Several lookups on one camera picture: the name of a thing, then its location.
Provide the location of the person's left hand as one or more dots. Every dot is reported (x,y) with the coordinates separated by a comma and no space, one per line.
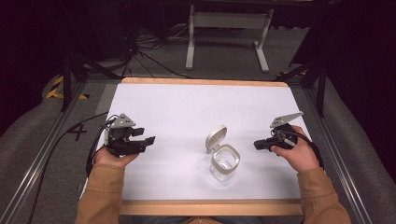
(112,159)

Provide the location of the aluminium floor rail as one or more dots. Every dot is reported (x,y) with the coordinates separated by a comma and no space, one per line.
(339,155)
(37,161)

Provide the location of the person's right hand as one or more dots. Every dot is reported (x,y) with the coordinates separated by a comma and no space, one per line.
(299,155)

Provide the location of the white metal stand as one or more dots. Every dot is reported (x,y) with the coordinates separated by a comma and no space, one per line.
(229,20)

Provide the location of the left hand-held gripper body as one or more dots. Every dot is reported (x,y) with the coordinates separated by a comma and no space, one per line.
(120,134)

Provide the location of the glass jar with white lid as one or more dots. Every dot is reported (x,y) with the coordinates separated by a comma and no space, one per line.
(224,158)

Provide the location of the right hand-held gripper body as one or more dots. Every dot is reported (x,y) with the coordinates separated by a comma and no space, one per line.
(281,137)

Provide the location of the white table mat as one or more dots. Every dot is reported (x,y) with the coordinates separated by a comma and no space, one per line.
(186,112)

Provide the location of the yellow black hazard tape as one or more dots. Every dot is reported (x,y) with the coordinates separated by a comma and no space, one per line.
(56,88)

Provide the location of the black tripod stand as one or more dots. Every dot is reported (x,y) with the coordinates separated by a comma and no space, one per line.
(320,84)
(67,77)

